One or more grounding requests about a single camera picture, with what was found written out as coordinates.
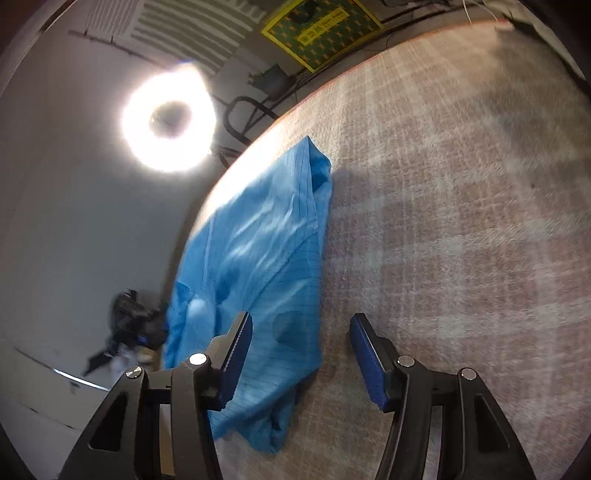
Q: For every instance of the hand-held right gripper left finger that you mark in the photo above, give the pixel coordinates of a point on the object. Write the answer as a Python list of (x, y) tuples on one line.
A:
[(235, 360)]

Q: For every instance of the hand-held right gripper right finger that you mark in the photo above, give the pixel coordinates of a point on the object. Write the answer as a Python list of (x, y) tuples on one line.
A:
[(369, 364)]

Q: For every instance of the light blue work coat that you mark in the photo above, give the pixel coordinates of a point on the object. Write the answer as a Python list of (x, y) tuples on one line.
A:
[(268, 258)]

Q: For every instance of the beige plaid blanket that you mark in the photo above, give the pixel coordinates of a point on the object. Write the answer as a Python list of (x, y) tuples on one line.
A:
[(438, 207)]

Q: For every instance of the dark green object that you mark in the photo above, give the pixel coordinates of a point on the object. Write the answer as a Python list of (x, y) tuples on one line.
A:
[(272, 81)]

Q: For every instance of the white slatted panel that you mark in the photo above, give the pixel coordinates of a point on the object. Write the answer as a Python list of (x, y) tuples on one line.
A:
[(184, 27)]

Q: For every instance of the green and yellow poster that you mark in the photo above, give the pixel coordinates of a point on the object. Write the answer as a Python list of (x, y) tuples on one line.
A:
[(323, 41)]

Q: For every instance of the black tube frame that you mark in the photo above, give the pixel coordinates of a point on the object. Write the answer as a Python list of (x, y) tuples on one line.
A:
[(240, 108)]

